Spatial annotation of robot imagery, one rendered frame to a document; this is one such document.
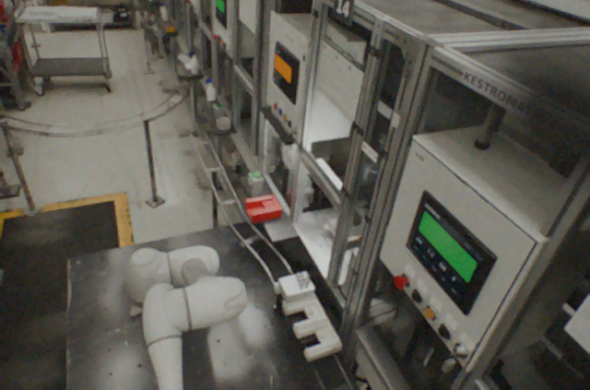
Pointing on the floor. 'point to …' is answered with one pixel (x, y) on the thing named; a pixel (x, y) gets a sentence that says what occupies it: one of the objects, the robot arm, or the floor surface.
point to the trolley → (46, 68)
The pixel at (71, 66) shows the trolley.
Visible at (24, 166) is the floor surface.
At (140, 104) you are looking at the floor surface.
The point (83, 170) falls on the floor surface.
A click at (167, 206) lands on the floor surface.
